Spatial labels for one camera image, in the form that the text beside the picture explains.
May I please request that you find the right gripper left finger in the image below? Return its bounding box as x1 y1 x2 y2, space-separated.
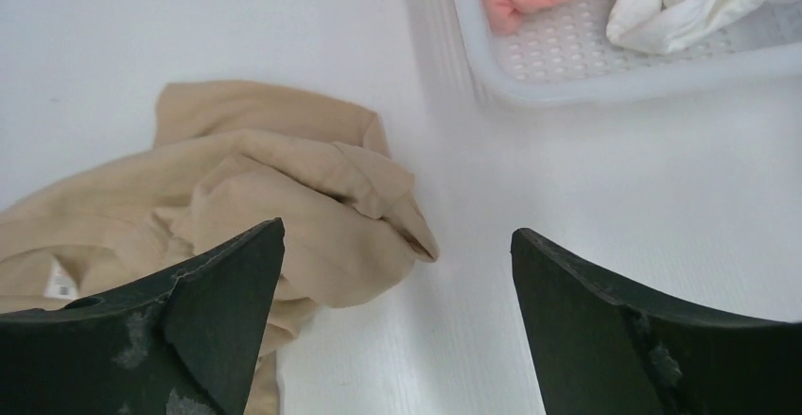
1 218 285 414

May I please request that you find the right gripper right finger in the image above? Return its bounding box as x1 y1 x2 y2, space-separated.
511 228 801 414

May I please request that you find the white plastic basket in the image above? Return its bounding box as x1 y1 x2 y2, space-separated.
454 0 801 108

